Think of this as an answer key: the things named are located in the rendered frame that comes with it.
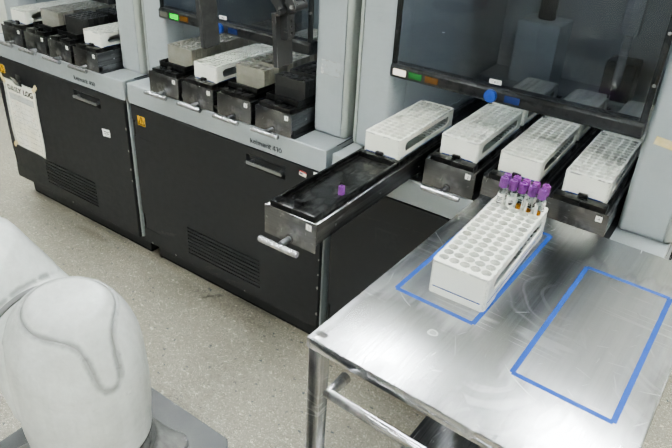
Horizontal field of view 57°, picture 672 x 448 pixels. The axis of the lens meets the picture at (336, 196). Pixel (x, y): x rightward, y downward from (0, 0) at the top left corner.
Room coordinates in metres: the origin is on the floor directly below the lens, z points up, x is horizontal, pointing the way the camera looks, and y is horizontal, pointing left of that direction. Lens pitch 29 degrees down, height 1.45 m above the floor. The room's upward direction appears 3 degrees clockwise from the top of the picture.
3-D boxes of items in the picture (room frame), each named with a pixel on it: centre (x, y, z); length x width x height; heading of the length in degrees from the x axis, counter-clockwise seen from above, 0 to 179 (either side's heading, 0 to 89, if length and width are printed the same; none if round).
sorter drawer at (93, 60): (2.41, 0.73, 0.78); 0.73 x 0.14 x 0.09; 146
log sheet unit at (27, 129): (2.40, 1.32, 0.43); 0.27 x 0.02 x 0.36; 56
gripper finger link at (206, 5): (0.87, 0.19, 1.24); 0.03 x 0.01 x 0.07; 145
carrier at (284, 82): (1.74, 0.15, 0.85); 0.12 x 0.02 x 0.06; 57
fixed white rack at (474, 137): (1.51, -0.37, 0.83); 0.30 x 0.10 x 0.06; 146
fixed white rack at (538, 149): (1.43, -0.50, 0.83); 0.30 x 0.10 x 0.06; 146
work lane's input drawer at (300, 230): (1.36, -0.09, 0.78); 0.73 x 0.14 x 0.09; 146
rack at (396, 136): (1.51, -0.18, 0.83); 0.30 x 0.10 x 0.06; 146
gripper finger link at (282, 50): (0.79, 0.08, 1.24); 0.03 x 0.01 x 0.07; 145
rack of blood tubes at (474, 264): (0.94, -0.28, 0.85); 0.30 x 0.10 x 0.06; 147
